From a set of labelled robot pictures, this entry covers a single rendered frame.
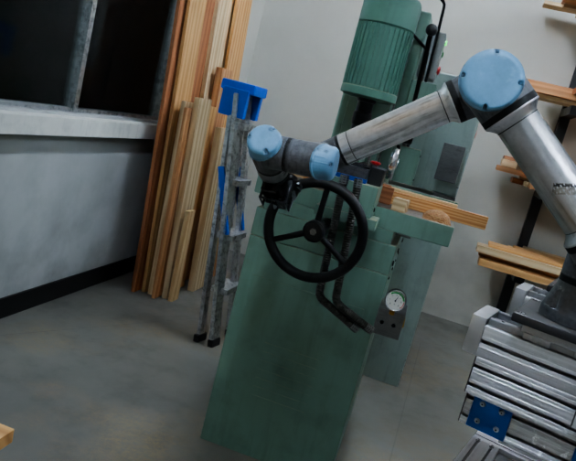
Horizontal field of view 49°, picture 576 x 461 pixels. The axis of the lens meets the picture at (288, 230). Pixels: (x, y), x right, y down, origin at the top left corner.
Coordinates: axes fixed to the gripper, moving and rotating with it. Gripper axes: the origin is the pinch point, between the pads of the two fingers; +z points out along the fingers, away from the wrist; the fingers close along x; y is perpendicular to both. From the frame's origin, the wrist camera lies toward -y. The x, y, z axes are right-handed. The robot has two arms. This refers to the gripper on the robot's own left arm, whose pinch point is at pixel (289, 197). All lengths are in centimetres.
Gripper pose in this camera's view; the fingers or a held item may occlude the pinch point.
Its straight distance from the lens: 166.2
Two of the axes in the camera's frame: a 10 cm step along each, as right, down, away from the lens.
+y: -2.9, 9.1, -3.0
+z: 1.4, 3.5, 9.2
